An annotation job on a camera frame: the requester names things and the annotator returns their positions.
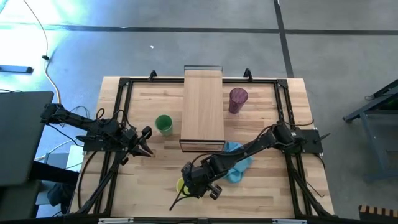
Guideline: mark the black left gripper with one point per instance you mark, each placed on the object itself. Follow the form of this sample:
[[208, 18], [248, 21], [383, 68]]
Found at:
[[133, 143]]

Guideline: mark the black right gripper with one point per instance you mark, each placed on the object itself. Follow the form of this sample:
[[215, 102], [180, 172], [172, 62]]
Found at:
[[199, 180]]

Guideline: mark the yellow mug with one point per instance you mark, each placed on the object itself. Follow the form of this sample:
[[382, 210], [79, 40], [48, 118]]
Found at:
[[178, 186]]

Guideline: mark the green plastic cup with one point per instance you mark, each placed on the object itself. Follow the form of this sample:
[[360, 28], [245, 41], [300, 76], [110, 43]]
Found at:
[[163, 123]]

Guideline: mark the purple transparent tumbler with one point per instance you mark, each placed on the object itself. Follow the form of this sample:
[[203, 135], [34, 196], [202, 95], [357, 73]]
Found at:
[[237, 98]]

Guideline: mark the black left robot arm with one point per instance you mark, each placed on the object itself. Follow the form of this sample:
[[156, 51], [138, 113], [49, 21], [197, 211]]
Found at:
[[77, 119]]

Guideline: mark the blue cloth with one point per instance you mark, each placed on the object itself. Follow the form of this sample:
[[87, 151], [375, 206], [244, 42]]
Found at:
[[239, 168]]

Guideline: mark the white box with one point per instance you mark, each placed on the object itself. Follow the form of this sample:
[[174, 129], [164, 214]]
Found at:
[[74, 155]]

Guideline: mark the dark cloth bundle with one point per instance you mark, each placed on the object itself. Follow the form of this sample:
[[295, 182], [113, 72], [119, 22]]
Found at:
[[60, 194]]

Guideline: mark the grey desk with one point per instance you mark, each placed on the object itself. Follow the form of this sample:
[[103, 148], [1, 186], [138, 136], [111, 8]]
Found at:
[[21, 137]]

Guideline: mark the black flat bar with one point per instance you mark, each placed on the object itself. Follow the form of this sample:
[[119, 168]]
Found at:
[[15, 69]]

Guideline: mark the black floor tape strip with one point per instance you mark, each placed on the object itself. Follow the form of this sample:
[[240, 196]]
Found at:
[[284, 46]]

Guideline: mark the blue-grey metal cart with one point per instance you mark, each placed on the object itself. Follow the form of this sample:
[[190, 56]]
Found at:
[[370, 146]]

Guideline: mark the orange black striped block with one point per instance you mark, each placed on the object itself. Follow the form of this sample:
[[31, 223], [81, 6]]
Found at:
[[376, 211]]

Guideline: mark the white bracket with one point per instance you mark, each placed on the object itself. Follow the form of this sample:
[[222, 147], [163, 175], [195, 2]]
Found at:
[[289, 221], [115, 220]]

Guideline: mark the wooden shelf with black frame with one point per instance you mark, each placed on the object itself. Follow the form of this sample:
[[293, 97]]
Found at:
[[202, 102]]

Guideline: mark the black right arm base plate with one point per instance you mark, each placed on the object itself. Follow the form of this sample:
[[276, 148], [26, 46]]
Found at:
[[312, 140]]

